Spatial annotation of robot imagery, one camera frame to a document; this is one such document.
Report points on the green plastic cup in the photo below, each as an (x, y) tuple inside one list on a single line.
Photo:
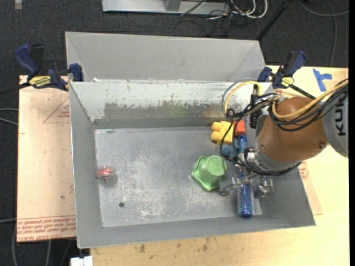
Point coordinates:
[(211, 172)]

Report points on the red spinning top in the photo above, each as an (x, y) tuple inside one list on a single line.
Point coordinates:
[(105, 173)]

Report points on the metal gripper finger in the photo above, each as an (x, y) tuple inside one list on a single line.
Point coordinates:
[(230, 186), (266, 186)]

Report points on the brown cardboard board, red print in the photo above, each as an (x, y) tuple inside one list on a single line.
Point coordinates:
[(44, 159)]

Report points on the grey metal bin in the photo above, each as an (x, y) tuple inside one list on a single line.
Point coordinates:
[(155, 159)]

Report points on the blue toy cylinder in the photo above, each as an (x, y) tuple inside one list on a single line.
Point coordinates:
[(242, 143)]

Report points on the orange toy block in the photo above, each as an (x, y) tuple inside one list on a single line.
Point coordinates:
[(240, 127)]

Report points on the blue toy block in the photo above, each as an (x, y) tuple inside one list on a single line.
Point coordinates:
[(228, 150)]

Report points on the blue hairbrush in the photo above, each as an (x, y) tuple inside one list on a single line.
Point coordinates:
[(246, 204)]

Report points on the yellow toy block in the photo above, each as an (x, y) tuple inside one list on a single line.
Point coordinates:
[(222, 133)]

